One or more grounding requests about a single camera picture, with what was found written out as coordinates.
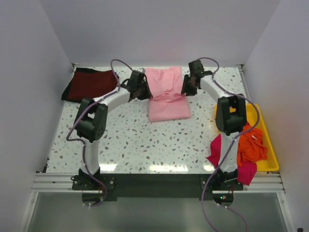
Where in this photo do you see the orange t shirt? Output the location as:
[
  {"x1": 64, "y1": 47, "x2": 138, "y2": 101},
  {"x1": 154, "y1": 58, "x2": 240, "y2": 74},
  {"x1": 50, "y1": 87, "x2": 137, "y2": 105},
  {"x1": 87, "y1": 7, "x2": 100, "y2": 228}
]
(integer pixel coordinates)
[{"x1": 237, "y1": 128, "x2": 267, "y2": 166}]

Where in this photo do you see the pink t shirt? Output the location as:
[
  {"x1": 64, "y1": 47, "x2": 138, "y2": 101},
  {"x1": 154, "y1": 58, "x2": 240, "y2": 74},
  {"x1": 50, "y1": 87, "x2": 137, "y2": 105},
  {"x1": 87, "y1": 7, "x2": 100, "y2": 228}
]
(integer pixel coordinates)
[{"x1": 145, "y1": 67, "x2": 191, "y2": 122}]

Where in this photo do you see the folded black t shirt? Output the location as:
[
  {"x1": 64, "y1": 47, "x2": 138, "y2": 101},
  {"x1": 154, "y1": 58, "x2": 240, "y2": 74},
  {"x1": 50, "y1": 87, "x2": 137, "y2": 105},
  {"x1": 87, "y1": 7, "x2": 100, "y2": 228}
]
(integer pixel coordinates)
[{"x1": 60, "y1": 67, "x2": 116, "y2": 102}]

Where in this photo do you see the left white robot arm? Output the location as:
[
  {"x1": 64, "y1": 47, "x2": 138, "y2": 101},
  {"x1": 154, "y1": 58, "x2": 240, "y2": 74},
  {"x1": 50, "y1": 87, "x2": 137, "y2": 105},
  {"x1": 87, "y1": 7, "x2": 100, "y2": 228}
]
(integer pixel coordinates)
[{"x1": 67, "y1": 70, "x2": 151, "y2": 189}]

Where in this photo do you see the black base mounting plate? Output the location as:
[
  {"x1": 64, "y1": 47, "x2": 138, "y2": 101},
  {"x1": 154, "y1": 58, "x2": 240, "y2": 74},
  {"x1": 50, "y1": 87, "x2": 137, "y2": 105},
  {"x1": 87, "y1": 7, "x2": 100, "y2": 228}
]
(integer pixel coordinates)
[{"x1": 71, "y1": 172, "x2": 243, "y2": 203}]

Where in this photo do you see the yellow plastic bin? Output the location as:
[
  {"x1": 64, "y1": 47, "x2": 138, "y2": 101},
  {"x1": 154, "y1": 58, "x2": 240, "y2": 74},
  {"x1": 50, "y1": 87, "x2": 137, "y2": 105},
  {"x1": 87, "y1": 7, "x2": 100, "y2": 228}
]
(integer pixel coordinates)
[{"x1": 214, "y1": 103, "x2": 280, "y2": 172}]

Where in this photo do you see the folded dark red t shirt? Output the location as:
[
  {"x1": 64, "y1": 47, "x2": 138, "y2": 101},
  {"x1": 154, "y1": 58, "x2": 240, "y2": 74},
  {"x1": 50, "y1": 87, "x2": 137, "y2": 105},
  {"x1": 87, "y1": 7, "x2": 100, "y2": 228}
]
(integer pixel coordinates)
[{"x1": 68, "y1": 70, "x2": 119, "y2": 102}]

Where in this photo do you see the magenta t shirt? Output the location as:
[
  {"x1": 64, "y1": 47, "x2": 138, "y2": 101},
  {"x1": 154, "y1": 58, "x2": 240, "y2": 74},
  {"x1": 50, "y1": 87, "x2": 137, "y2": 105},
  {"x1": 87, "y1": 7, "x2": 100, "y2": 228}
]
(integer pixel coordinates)
[{"x1": 207, "y1": 135, "x2": 257, "y2": 185}]

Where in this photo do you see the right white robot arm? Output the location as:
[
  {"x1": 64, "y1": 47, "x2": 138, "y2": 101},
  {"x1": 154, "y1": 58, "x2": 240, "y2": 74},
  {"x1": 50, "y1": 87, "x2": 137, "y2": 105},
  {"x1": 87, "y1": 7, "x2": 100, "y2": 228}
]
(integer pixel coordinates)
[{"x1": 182, "y1": 59, "x2": 247, "y2": 173}]

